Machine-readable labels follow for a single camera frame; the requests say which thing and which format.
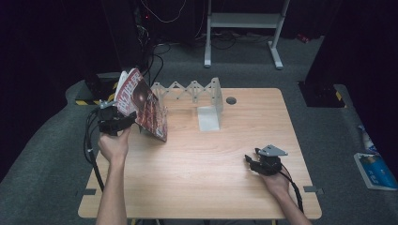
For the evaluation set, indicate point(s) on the dark base with yellow stripe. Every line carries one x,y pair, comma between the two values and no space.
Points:
322,95

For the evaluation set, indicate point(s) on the white metal stand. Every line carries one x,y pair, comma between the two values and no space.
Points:
244,20

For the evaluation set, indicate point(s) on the person's left hand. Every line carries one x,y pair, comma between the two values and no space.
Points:
114,146

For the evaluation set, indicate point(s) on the small red object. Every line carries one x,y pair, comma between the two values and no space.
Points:
302,38

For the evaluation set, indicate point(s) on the white blue packet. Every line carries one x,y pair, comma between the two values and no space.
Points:
366,140

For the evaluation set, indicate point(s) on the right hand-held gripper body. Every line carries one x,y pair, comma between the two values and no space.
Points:
270,161

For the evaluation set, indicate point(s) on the gray table grommet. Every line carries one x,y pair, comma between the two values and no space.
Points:
231,100

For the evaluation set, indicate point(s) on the person's right hand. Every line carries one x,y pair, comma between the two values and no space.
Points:
278,184

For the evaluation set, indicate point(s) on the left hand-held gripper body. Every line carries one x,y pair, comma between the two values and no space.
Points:
109,120

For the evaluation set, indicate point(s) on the blue book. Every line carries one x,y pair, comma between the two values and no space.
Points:
375,172

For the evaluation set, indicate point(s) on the yellow black striped base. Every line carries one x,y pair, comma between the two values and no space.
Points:
94,93

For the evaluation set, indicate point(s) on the gray expandable book rack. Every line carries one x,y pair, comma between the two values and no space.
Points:
208,118

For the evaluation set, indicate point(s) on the gray table bracket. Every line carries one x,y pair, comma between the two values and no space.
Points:
313,189
86,191

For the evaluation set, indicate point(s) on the red magazine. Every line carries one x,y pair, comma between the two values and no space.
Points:
144,103

